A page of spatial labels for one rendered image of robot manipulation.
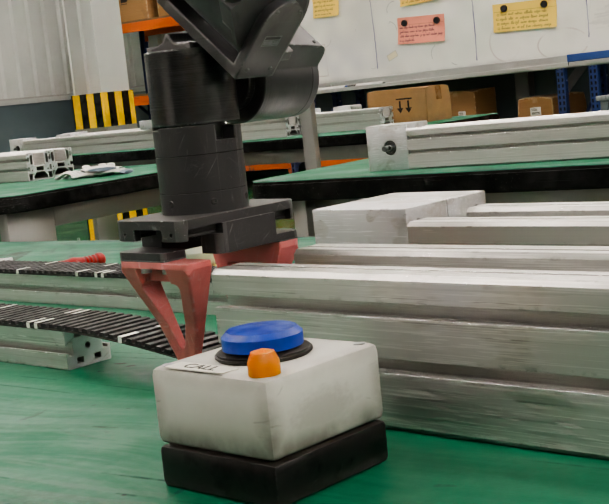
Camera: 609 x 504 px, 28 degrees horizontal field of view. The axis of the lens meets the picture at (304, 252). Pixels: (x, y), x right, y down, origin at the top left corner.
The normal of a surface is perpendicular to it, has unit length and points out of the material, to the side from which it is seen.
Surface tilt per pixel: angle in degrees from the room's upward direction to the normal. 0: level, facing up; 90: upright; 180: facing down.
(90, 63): 90
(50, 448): 0
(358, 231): 90
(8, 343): 90
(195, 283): 111
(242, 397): 90
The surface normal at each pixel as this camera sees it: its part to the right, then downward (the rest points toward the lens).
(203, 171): 0.16, 0.11
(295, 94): 0.75, 0.41
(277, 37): 0.65, 0.66
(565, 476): -0.11, -0.99
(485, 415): -0.68, 0.17
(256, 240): 0.73, 0.02
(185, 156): -0.27, 0.16
